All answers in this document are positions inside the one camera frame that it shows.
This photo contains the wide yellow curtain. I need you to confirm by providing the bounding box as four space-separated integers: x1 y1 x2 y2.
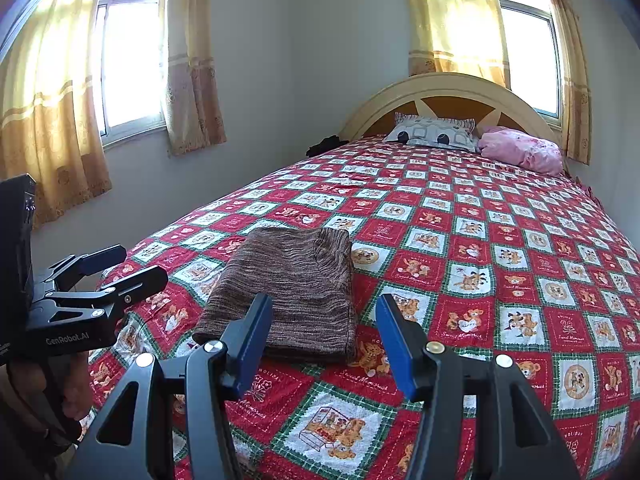
0 0 113 228

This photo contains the person's left forearm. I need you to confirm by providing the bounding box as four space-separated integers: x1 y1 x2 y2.
0 405 76 480

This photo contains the cream arched bed headboard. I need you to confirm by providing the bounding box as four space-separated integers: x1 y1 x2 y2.
339 72 571 173

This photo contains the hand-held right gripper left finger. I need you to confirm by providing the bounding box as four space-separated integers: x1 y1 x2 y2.
65 291 275 480

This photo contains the red checked printed blanket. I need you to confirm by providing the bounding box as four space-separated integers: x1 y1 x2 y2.
87 137 640 480

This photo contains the window behind bed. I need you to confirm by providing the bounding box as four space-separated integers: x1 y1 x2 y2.
487 0 565 126

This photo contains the person's left hand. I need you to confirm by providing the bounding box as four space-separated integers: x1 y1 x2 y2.
0 350 95 438

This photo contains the grey patterned pillow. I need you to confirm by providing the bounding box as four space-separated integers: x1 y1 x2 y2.
384 112 480 152

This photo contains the brown knitted sweater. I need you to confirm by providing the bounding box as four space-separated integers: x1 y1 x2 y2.
192 226 358 363

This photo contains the side window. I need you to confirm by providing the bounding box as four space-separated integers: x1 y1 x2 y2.
92 0 168 148

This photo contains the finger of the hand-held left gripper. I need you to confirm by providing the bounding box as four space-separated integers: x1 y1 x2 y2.
47 265 169 321
47 244 128 286

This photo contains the dark cloth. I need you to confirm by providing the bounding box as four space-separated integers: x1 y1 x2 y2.
306 135 349 157

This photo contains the pink pillow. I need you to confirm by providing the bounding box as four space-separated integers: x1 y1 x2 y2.
477 126 563 177

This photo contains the narrow beige curtain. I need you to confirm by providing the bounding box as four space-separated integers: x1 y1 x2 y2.
537 0 593 166
159 0 228 157

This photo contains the yellow patterned curtain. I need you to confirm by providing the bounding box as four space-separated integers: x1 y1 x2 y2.
404 0 511 88

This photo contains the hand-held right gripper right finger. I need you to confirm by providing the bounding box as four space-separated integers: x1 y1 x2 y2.
375 293 581 480

